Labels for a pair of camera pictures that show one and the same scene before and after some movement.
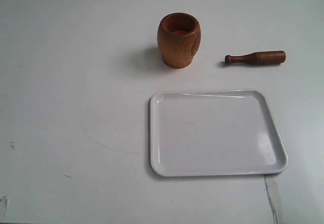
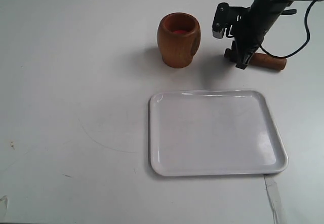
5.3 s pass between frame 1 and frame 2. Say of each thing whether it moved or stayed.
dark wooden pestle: moved
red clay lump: stayed
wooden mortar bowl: stayed
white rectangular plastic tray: stayed
